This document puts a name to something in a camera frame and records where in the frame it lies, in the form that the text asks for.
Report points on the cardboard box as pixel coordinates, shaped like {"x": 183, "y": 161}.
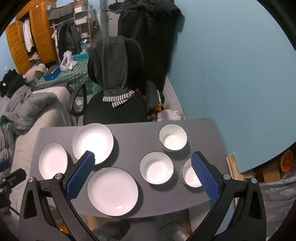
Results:
{"x": 268, "y": 171}

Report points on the colourful packets pile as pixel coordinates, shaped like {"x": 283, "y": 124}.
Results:
{"x": 158, "y": 109}

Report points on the black hanging coats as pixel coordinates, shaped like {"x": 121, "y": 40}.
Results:
{"x": 148, "y": 34}

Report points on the blue crate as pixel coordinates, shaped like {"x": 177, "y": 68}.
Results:
{"x": 81, "y": 56}

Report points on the black clothes pile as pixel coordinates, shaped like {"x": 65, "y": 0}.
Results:
{"x": 11, "y": 81}

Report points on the white plate with dark rim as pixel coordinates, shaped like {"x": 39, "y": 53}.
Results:
{"x": 53, "y": 161}
{"x": 93, "y": 140}
{"x": 112, "y": 191}

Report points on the clear water bottle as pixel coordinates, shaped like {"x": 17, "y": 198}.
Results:
{"x": 83, "y": 46}

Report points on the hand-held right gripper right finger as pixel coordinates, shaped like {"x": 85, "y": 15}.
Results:
{"x": 205, "y": 176}

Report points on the green checkered tablecloth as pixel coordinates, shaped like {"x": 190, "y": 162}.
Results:
{"x": 69, "y": 75}

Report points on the dark grey striped-hem sweater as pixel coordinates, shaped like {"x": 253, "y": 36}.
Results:
{"x": 113, "y": 64}

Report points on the blue flat box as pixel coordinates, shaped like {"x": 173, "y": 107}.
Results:
{"x": 52, "y": 74}

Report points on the wooden board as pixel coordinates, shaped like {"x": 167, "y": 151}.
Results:
{"x": 233, "y": 166}

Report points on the white hanging garment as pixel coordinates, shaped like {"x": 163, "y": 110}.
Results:
{"x": 27, "y": 34}

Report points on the dark clothes on rack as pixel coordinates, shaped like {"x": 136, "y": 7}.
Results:
{"x": 67, "y": 39}

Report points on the grey door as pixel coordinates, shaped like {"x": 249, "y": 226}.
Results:
{"x": 108, "y": 23}

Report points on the white round container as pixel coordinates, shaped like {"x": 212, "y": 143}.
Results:
{"x": 175, "y": 233}

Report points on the black office chair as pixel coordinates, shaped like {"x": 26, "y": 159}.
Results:
{"x": 115, "y": 113}

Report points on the orange round basket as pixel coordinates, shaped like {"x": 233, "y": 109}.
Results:
{"x": 286, "y": 161}

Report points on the white crumpled bag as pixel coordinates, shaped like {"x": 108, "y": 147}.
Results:
{"x": 168, "y": 114}

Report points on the orange wooden wardrobe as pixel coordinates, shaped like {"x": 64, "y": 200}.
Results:
{"x": 41, "y": 34}

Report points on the beige clothes pile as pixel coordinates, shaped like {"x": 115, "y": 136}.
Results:
{"x": 34, "y": 71}

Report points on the white plastic bag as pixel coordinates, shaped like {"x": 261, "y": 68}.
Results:
{"x": 67, "y": 62}

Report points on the white bowl with dark rim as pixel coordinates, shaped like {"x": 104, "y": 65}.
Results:
{"x": 188, "y": 175}
{"x": 172, "y": 140}
{"x": 156, "y": 168}

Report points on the grey duvet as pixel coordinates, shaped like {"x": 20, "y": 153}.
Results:
{"x": 25, "y": 109}

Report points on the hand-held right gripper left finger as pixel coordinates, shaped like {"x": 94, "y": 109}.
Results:
{"x": 81, "y": 176}

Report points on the grey plastic sheet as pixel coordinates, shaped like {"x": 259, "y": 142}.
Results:
{"x": 275, "y": 204}

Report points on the wooden shelf unit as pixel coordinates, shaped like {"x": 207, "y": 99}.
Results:
{"x": 82, "y": 20}

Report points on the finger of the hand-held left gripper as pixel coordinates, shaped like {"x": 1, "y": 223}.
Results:
{"x": 16, "y": 177}
{"x": 4, "y": 165}

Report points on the grey bed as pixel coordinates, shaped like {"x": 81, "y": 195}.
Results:
{"x": 30, "y": 143}

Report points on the striped grey cloth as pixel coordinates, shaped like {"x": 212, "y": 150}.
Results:
{"x": 3, "y": 143}

